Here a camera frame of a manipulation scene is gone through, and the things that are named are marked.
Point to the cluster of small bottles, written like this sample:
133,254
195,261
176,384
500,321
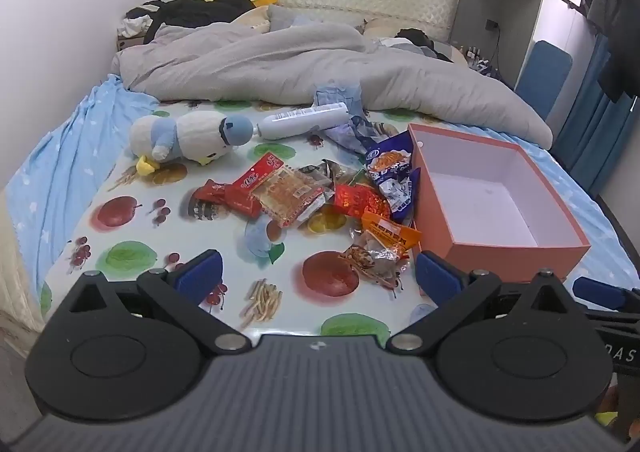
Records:
472,52

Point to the blue curtain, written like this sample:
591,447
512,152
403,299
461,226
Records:
590,127

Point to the blue snack packet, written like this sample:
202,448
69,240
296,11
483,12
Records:
387,162

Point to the grey duvet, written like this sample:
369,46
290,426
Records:
300,62

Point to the clear brown snack packet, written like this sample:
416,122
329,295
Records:
370,262

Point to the fruit print mat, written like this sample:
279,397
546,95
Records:
150,252

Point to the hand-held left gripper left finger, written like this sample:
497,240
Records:
200,274

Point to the shiny red foil snack packet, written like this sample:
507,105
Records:
220,194

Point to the white plastic bottle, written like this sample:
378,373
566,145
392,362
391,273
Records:
300,121

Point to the black garment on pillow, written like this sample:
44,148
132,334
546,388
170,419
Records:
415,37

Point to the black hanging garment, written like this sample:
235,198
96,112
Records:
625,47

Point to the orange snack packet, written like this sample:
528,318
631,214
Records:
392,232

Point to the red label clear snack packet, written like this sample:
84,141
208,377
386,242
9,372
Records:
285,189

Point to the red yellow print snack packet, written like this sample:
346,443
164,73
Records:
360,201

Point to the crumpled blue white plastic bag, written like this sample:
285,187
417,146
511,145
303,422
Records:
345,100

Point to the dark brown snack packet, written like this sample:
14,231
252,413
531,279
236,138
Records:
320,173

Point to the white black clothes heap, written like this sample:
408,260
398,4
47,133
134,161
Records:
134,25

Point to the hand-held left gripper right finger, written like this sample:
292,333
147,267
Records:
440,279

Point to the blue padded board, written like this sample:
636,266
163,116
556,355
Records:
542,77

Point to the cream pillow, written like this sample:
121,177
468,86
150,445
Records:
380,26
251,21

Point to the black clothes pile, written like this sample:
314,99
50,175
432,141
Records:
200,12

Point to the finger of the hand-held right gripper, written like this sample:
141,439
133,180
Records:
597,291

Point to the black wall socket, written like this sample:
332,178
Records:
492,24

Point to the white blue plush penguin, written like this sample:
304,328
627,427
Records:
190,135

